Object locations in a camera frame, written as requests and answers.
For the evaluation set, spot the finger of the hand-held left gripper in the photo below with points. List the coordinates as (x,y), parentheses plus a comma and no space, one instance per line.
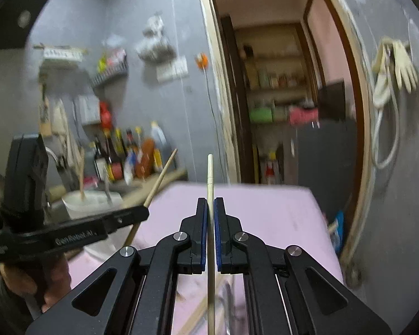
(129,217)

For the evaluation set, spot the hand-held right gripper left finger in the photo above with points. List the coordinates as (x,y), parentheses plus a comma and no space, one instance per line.
(204,237)

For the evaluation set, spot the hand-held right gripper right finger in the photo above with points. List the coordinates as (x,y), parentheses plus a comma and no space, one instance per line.
(218,237)

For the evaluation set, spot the white plastic utensil holder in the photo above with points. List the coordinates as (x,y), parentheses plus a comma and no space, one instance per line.
(90,206)

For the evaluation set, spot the wooden chopstick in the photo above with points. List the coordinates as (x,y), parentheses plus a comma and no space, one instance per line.
(81,178)
(211,181)
(160,178)

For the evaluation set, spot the person's left hand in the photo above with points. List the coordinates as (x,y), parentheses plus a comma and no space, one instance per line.
(17,282)

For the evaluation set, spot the metal spoon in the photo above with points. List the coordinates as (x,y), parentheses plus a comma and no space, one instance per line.
(107,188)

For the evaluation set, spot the chrome faucet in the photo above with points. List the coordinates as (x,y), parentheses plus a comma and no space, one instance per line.
(54,158)

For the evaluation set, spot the pink tablecloth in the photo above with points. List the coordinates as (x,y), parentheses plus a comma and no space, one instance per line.
(265,213)

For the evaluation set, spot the yellow-capped soy sauce bottle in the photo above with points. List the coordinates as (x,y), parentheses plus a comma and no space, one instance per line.
(114,160)

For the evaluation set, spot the orange spice packet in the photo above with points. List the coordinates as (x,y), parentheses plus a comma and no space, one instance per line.
(147,157)

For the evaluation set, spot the dark wine bottle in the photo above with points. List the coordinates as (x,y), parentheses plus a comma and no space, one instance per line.
(98,162)

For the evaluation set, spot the hanging beige towel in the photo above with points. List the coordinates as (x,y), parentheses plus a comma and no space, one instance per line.
(61,125)

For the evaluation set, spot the hanging wooden board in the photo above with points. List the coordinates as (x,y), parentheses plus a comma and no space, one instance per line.
(44,111)

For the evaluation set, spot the large cooking oil jug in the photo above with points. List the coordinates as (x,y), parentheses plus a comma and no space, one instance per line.
(159,143)

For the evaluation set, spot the small red bottle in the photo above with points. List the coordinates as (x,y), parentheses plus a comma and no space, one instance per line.
(270,173)

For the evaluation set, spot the red plastic bag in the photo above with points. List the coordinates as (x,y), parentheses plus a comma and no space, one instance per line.
(105,116)

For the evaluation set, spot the blue packet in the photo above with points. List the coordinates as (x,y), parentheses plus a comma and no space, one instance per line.
(338,230)

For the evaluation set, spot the green container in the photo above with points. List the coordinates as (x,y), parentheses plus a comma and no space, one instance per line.
(261,115)

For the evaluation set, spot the dark grey cabinet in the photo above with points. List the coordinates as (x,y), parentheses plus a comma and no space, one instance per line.
(321,153)

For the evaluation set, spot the yellow snack packet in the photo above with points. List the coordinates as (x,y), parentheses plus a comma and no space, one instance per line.
(102,64)

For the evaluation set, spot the pink cloth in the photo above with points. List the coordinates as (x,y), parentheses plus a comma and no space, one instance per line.
(303,116)

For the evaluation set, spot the red snack packet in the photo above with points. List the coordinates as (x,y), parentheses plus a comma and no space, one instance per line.
(116,56)

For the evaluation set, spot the wooden storage shelf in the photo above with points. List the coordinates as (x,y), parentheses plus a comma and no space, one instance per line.
(269,76)

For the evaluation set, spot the plastic bag of dried goods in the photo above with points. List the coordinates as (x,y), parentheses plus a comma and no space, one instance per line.
(155,43)

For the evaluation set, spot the black box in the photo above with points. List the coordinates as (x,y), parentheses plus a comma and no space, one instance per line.
(331,101)

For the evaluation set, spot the cream rubber gloves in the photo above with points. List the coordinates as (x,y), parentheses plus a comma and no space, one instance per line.
(405,66)

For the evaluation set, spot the white wall-mounted box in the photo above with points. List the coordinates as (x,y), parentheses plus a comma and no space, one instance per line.
(87,109)

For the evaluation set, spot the grey wall rack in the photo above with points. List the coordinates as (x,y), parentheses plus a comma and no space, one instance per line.
(110,73)

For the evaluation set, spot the white wall power socket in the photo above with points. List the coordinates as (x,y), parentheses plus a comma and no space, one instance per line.
(172,69)

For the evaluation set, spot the wooden door frame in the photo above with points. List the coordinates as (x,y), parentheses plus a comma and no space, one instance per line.
(365,167)

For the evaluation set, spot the orange wall hook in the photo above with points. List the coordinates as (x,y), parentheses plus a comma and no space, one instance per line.
(201,61)

